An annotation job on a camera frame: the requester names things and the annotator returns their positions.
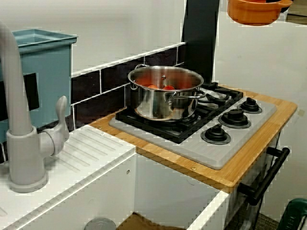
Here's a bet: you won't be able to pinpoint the black oven door handle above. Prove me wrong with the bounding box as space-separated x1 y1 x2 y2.
238 147 290 206

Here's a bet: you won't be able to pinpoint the teal blue box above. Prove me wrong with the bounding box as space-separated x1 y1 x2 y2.
0 29 79 144

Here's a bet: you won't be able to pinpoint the white toy kitchen cabinet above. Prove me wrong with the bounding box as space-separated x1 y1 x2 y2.
225 130 283 230

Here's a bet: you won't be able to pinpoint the stainless steel pot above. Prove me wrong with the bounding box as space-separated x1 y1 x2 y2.
128 64 207 122

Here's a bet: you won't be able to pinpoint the brown cardboard sheet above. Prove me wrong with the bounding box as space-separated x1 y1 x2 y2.
117 212 185 230

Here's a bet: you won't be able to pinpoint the dark tile backsplash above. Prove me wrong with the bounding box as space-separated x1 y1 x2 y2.
0 42 187 166

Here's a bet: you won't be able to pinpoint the black stove knob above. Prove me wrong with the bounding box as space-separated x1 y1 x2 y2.
201 124 231 145
218 109 252 129
237 97 263 114

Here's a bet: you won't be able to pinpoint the orange plastic toy pot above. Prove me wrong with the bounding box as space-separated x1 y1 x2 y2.
226 0 294 26

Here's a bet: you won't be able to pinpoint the white toy sink unit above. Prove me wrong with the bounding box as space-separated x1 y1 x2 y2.
0 124 231 230

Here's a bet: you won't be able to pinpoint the black burner grate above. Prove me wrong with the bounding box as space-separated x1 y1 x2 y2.
115 105 209 144
199 82 245 113

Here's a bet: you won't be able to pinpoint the grey stove top panel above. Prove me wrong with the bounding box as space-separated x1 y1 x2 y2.
109 95 278 171

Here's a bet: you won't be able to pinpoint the dark grey slanted post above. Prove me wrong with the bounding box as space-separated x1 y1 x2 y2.
181 0 221 83

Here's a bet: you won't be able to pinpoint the grey toy faucet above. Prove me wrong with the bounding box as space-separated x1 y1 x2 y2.
0 21 70 194

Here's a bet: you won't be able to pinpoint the wooden kitchen countertop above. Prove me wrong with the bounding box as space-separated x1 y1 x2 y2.
90 88 298 194

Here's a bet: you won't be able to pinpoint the silver round can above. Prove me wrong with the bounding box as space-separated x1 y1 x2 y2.
84 217 118 230

